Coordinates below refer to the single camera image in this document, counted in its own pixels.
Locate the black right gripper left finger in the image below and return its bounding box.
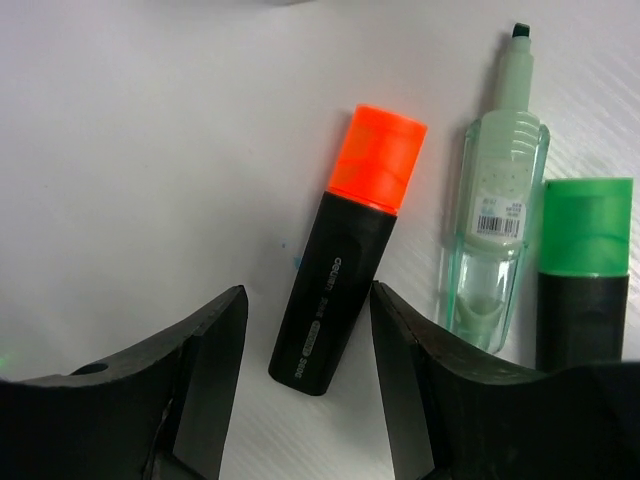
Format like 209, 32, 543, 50
1, 286, 248, 479

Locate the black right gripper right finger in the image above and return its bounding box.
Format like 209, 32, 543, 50
370, 282, 639, 479

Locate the green-capped black highlighter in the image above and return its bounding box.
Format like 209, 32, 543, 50
536, 178, 633, 372

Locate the orange-capped black highlighter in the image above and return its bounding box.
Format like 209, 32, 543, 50
268, 105, 428, 396

